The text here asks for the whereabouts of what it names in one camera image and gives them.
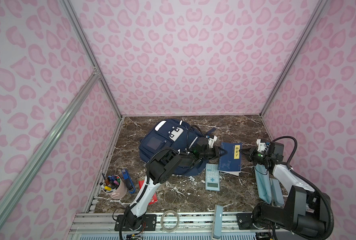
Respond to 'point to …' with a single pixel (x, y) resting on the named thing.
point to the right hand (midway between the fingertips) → (241, 149)
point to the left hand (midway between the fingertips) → (230, 151)
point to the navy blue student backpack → (176, 134)
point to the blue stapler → (129, 184)
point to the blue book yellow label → (231, 163)
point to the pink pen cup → (113, 185)
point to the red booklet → (155, 198)
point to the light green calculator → (212, 177)
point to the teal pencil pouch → (263, 183)
